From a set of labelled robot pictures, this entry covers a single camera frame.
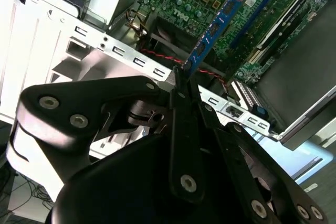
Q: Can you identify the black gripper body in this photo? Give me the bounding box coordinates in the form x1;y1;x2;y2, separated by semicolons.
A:
51;102;245;224

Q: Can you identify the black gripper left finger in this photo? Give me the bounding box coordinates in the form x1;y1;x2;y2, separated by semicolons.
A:
6;66;207;205

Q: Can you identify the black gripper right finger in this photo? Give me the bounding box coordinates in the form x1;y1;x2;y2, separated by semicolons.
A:
187;78;329;224

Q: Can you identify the blue RAM stick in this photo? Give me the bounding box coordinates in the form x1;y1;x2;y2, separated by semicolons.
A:
180;0;250;79

